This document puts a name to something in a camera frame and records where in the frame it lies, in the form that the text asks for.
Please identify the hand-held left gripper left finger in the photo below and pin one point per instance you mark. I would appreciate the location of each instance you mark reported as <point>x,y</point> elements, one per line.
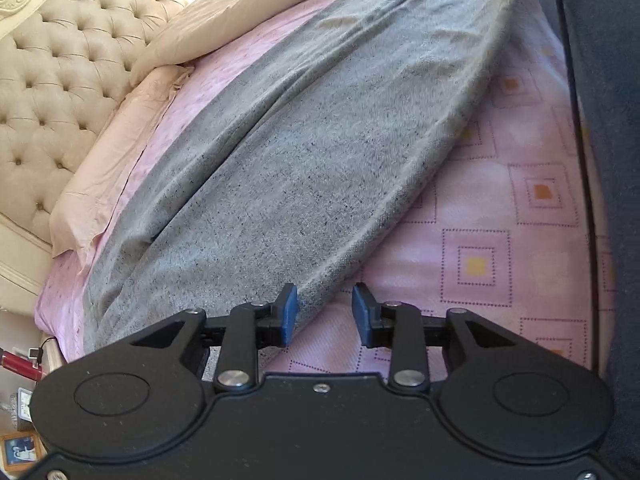
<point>289,316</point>

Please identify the cream tufted headboard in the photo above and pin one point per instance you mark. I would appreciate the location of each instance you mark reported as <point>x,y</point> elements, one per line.
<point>60,60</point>

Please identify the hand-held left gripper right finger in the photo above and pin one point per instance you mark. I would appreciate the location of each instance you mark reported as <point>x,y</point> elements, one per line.
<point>361,317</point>

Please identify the pink patterned bed sheet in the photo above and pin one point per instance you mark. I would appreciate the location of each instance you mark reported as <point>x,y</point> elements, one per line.
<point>475,210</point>

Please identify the wooden picture frame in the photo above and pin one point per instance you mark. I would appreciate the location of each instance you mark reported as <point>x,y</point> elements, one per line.
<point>20,449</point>

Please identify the peach pillow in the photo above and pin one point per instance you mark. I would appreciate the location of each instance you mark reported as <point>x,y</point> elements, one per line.
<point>110,160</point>

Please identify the red cylindrical object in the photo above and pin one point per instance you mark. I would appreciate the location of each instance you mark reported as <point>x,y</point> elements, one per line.
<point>20,364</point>

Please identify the dark clothing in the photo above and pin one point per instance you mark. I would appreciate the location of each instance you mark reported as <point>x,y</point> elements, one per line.
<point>612,60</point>

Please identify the large beige pillow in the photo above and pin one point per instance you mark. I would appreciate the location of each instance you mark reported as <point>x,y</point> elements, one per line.
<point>250,10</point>

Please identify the grey knitted blanket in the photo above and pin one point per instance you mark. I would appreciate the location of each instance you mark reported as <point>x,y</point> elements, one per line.
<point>300,160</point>

